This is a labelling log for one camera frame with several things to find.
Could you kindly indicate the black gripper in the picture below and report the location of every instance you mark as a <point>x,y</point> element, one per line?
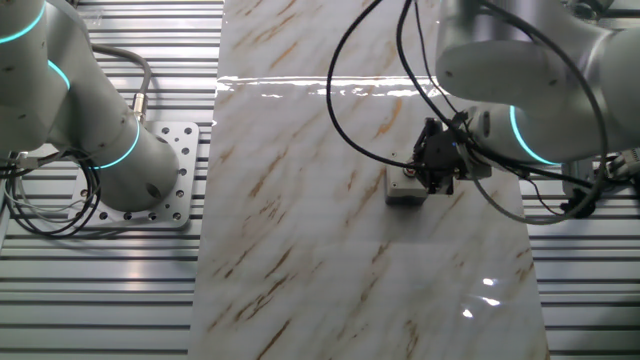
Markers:
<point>442,152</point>

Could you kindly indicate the grey box with red button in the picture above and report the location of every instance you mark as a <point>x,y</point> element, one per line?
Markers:
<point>400,192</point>

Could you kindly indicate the marble pattern sheet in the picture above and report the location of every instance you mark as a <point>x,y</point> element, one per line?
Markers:
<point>300,250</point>
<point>250,40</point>

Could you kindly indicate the clear plastic bottle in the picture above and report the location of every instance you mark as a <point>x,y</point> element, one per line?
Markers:
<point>590,9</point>

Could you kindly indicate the wrist camera on silver bracket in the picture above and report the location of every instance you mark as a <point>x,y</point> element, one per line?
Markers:
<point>580,207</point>

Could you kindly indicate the exterior camera on metal mount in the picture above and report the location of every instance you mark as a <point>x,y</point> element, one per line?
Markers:
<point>625,162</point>

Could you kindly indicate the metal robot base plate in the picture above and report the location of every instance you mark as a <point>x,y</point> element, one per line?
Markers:
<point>175,145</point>

